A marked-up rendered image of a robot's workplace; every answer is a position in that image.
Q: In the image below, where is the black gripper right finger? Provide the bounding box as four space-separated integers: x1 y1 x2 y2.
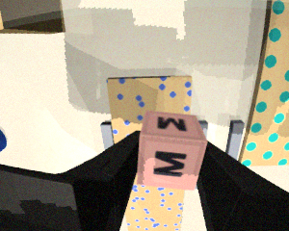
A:
196 141 289 231

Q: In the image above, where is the pink cube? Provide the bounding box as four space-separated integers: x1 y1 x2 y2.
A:
137 111 207 192

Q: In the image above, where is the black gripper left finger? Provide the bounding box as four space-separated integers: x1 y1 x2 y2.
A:
0 130 141 231

